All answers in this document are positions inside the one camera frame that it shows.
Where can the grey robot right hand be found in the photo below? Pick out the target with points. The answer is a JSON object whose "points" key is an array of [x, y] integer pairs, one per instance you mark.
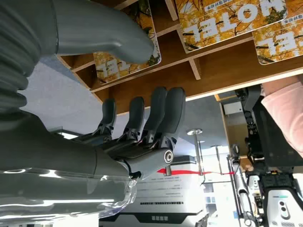
{"points": [[59, 153]]}

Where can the person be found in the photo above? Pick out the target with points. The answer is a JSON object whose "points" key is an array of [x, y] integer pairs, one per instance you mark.
{"points": [[286, 116]]}

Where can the ceiling light panel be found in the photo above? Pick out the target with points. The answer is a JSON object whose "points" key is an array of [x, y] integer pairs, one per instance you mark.
{"points": [[67, 135]]}

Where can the white display kiosk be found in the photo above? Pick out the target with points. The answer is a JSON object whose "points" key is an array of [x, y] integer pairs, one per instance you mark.
{"points": [[165, 194]]}

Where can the red barrier belt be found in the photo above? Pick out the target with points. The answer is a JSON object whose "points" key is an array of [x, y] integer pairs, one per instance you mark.
{"points": [[189, 172]]}

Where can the cardboard divider box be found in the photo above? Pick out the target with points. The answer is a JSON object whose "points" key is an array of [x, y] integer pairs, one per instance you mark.
{"points": [[213, 72]]}

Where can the wooden open cabinet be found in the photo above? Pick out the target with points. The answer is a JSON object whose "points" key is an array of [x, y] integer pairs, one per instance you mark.
{"points": [[233, 134]]}

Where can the small white box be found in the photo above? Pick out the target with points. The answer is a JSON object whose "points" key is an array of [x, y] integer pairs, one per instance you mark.
{"points": [[233, 108]]}

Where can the black articulated stand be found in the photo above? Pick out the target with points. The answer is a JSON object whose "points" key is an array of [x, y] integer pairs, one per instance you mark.
{"points": [[249, 122]]}

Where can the white humanoid robot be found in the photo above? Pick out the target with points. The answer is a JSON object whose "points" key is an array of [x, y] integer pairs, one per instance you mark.
{"points": [[279, 203]]}

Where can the chrome stanchion post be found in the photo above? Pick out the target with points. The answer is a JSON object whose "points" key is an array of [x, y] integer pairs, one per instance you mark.
{"points": [[217, 158], [196, 147]]}

